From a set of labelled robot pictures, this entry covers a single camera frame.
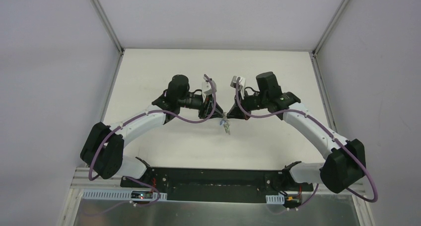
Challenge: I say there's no right white cable duct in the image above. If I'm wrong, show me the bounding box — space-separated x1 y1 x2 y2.
265 194 285 205

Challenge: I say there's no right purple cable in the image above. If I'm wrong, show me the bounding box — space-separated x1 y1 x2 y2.
234 77 379 215

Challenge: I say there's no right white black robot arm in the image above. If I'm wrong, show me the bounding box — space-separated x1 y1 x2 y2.
228 72 365 193

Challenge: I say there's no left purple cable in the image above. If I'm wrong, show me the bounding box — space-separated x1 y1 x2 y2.
88 74 218 208

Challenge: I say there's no purple cable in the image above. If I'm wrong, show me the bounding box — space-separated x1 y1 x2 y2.
88 74 218 208
234 77 379 215

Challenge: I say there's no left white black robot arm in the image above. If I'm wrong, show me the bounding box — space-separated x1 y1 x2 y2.
80 75 223 189

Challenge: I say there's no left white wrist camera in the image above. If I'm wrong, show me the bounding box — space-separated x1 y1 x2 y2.
201 80 217 101

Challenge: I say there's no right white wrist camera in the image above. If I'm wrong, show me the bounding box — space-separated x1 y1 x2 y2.
230 76 246 99

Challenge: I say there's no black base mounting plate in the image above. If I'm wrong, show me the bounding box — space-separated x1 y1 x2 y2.
139 167 314 204

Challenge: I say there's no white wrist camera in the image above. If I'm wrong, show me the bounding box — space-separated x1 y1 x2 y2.
201 80 217 101
230 76 246 99

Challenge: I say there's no keyring with coloured key tags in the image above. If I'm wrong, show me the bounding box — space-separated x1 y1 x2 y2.
219 118 230 135

